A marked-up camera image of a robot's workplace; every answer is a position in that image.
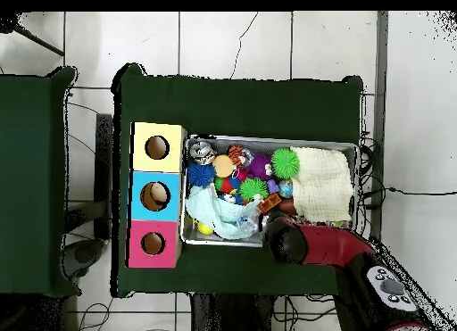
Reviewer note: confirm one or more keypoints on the purple spiky toy with eyes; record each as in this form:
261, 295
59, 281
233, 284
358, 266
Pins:
259, 167

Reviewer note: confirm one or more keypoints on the crushed silver drink can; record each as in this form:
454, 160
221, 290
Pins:
201, 152

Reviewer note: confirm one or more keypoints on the blue spiky rubber ball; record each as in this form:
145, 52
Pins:
201, 174

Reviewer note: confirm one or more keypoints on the green spiky toy with eyes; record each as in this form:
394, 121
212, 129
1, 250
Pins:
253, 188

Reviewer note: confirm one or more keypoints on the tiger plush toy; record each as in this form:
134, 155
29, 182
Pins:
236, 155

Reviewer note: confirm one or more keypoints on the dark green side table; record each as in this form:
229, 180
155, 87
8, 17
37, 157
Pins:
32, 167

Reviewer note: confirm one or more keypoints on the yellow ball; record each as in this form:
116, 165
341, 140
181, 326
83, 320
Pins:
205, 228

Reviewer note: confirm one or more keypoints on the black stand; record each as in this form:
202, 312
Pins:
103, 167

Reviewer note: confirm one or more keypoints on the dark green table cloth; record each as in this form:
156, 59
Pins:
242, 106

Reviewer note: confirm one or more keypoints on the green spiky rubber ball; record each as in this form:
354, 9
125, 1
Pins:
285, 163

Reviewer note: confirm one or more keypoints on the black tripod leg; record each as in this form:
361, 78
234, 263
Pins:
7, 24

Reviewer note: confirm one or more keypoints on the light blue waffle cloth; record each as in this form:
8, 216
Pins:
207, 208

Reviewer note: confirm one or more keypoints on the orange round sponge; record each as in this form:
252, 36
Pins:
223, 166

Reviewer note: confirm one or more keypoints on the grey round base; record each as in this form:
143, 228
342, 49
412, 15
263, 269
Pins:
84, 254

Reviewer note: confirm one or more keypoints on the wooden box with three holes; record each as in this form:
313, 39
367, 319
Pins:
171, 209

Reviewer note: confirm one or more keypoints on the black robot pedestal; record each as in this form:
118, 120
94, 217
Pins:
228, 313

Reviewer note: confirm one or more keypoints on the clear plastic packet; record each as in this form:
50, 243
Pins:
247, 223

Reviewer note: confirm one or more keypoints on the cream waffle cloth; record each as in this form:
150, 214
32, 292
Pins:
321, 184

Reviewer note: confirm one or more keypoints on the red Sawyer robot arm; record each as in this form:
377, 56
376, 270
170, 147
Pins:
328, 245

